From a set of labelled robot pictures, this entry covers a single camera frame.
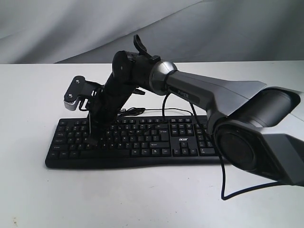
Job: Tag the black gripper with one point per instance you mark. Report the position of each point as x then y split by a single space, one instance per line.
105 107

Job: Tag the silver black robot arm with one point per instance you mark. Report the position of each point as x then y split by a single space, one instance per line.
256 127

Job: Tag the black Acer keyboard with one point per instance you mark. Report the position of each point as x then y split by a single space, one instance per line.
132 142

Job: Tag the white backdrop cloth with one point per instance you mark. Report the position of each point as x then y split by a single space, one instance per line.
92 31

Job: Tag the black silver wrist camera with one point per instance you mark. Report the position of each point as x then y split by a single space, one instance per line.
81 93

